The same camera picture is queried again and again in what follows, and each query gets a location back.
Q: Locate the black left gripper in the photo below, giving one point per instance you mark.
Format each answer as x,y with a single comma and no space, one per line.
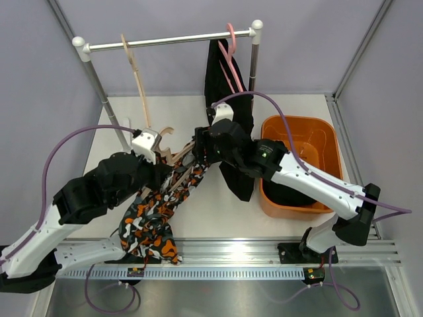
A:
159,172

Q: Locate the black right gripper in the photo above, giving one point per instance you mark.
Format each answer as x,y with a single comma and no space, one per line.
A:
202,139

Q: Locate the beige wooden hanger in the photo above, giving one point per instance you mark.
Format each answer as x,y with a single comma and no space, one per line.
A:
138,80
171,159

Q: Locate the orange camouflage shorts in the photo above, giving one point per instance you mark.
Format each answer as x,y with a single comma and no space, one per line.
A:
144,230

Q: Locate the black shorts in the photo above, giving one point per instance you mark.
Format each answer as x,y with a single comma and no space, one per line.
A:
215,89
284,195

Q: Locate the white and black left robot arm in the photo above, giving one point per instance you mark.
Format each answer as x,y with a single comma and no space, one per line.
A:
37,264

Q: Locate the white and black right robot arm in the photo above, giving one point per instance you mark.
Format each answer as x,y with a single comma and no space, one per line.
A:
354,206

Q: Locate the pink plastic hanger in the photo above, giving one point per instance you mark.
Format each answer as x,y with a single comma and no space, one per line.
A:
230,74

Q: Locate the orange plastic laundry basket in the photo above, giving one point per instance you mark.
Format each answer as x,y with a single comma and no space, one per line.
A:
316,143

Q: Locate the white and steel clothes rack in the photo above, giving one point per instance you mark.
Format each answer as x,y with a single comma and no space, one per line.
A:
172,70

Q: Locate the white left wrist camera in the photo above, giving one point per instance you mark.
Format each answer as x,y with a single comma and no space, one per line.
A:
145,142

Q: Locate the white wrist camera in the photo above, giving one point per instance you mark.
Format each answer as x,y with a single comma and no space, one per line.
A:
145,142
218,112

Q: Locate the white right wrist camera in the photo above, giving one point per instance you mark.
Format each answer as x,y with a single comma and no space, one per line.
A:
218,112

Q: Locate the white slotted cable duct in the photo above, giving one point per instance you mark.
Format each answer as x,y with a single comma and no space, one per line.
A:
191,273

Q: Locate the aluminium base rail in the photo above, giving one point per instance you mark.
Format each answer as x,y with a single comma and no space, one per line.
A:
237,252

